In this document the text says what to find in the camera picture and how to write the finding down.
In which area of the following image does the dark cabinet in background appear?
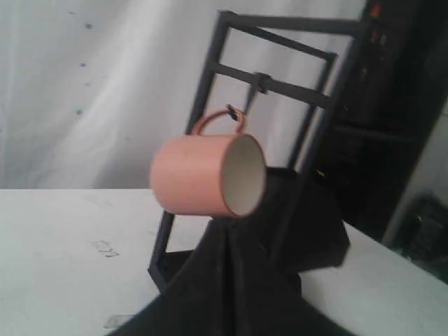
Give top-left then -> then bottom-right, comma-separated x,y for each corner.
316,1 -> 447,241

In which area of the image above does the black metal shelf rack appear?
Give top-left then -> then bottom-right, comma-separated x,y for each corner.
148,10 -> 367,294

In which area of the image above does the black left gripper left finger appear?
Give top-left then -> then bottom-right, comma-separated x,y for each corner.
109,218 -> 237,335

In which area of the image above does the pink ceramic mug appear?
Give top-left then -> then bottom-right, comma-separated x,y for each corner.
149,109 -> 267,218

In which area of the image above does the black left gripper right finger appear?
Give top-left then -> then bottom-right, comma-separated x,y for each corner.
229,168 -> 350,335

